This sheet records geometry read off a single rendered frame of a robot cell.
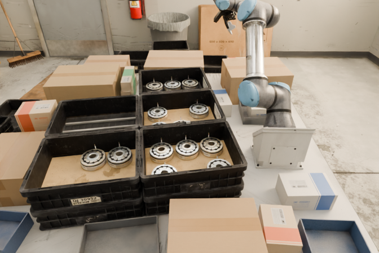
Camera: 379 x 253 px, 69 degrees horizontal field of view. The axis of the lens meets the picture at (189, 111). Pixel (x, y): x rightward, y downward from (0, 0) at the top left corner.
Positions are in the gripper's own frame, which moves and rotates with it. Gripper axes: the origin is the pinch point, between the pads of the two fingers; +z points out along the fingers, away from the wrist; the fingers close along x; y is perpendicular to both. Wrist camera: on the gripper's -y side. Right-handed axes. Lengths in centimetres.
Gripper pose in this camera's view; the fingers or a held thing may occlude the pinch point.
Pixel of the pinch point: (232, 27)
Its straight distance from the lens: 208.5
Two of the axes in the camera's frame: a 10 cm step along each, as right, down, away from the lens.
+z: 5.2, 4.9, 7.0
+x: 1.7, -8.7, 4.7
